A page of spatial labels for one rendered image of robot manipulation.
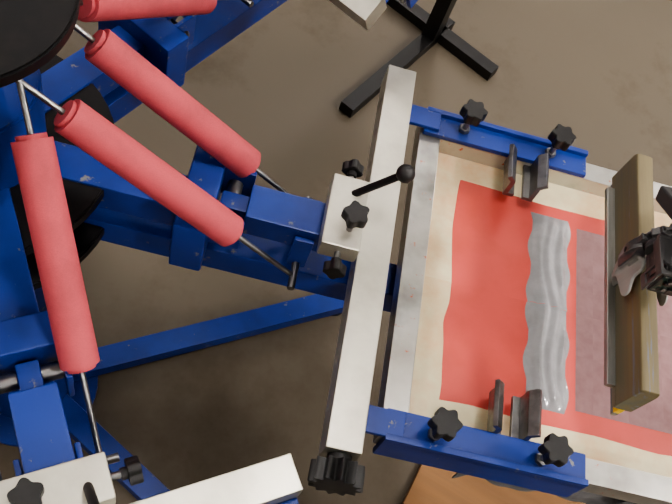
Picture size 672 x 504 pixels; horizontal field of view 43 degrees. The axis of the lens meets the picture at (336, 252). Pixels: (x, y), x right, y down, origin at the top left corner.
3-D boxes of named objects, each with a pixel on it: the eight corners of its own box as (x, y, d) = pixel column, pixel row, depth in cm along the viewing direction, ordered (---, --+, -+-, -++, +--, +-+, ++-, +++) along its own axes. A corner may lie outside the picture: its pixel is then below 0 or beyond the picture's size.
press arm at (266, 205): (355, 228, 134) (363, 212, 130) (350, 261, 131) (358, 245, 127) (248, 201, 132) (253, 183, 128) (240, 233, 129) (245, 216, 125)
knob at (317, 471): (361, 458, 117) (375, 443, 111) (355, 499, 115) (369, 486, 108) (309, 447, 117) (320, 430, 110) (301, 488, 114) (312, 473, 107)
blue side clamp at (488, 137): (570, 172, 157) (588, 150, 151) (570, 194, 155) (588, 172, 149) (415, 129, 154) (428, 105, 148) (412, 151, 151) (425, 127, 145)
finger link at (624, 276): (597, 305, 126) (638, 279, 119) (597, 271, 129) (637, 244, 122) (615, 311, 127) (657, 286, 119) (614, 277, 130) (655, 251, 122)
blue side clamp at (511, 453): (566, 465, 128) (589, 452, 122) (566, 498, 126) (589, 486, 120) (376, 420, 125) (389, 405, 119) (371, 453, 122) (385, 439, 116)
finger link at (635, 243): (609, 263, 124) (650, 236, 117) (609, 254, 125) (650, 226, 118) (636, 273, 125) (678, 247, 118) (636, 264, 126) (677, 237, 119)
